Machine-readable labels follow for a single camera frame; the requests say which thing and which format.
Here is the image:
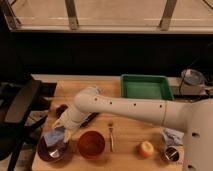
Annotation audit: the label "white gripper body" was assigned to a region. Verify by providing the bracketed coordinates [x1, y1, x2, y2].
[58, 106, 86, 131]

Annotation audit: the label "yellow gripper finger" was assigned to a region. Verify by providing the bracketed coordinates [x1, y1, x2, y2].
[63, 129, 72, 142]
[51, 119, 62, 130]

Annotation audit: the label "blue sponge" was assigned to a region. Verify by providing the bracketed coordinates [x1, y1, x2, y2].
[44, 127, 65, 147]

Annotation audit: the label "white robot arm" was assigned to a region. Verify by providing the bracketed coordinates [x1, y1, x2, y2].
[52, 87, 213, 171]

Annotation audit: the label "orange bowl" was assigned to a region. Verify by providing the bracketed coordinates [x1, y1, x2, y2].
[77, 131, 105, 160]

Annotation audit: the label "purple bowl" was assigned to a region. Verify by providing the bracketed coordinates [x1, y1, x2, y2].
[37, 135, 69, 163]

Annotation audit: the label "dark red grapes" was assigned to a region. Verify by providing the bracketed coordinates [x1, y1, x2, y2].
[56, 104, 68, 118]

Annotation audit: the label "black office chair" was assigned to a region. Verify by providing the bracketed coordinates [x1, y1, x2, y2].
[0, 79, 57, 171]

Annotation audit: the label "silver fork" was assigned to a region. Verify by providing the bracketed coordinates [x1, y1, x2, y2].
[108, 121, 114, 152]

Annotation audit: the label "yellow apple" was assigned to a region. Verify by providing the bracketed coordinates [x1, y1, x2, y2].
[139, 141, 154, 158]

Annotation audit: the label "green plastic tray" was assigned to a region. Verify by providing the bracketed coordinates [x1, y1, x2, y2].
[120, 74, 174, 100]

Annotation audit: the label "crumpled blue cloth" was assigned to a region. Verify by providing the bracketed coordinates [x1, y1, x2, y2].
[162, 128, 183, 146]

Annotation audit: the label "metal tin can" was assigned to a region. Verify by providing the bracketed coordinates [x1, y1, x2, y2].
[163, 146, 180, 163]

